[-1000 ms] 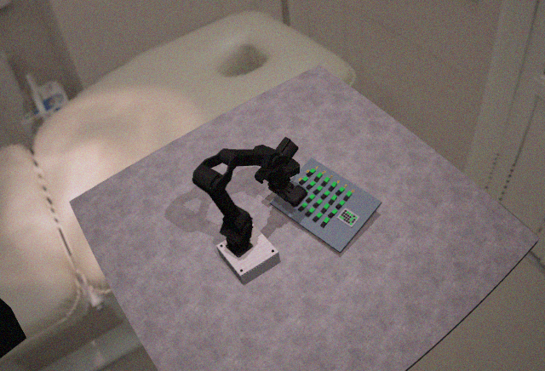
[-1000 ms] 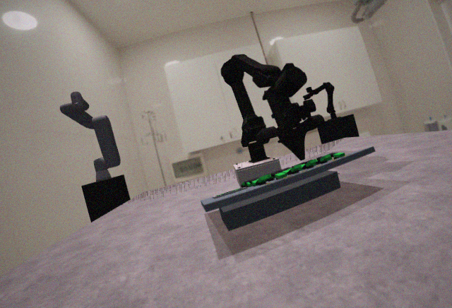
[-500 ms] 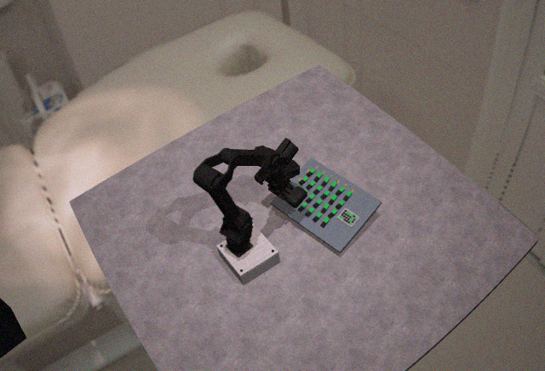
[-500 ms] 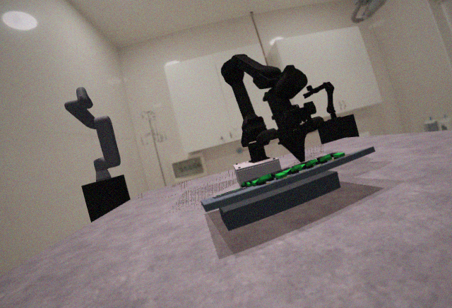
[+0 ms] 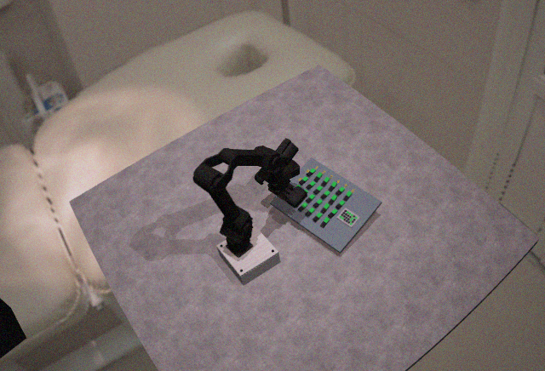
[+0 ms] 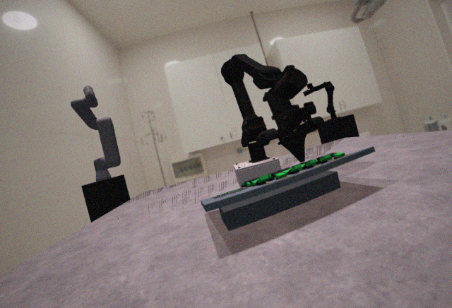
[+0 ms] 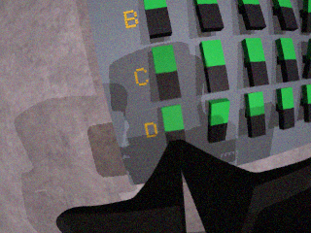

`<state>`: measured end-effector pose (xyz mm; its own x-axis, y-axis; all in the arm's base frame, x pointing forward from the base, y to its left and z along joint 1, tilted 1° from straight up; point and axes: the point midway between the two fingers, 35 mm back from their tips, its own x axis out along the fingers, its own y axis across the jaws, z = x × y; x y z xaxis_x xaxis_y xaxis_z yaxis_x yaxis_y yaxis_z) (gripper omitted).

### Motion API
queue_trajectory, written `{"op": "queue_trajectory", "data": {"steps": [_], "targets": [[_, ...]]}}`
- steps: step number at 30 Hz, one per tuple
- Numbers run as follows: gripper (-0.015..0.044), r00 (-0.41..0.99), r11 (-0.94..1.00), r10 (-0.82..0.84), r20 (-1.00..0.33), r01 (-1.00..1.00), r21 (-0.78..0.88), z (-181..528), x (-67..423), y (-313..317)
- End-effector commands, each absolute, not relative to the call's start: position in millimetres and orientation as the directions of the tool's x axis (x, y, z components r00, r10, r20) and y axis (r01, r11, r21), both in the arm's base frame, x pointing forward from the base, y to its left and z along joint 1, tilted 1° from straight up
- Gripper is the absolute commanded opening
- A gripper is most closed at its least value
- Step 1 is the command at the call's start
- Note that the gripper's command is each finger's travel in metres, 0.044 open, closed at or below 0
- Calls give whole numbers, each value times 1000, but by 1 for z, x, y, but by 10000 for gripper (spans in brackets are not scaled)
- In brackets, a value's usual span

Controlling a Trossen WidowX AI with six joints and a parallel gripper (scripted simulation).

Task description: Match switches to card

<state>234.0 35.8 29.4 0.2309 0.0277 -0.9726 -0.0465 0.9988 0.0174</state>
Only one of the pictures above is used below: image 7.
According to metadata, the grey switch panel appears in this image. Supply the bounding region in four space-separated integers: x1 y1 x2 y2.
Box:
86 0 311 185

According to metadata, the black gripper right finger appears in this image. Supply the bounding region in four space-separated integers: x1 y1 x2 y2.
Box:
175 139 311 233

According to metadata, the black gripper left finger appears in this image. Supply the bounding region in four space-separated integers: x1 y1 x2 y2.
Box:
55 141 187 233

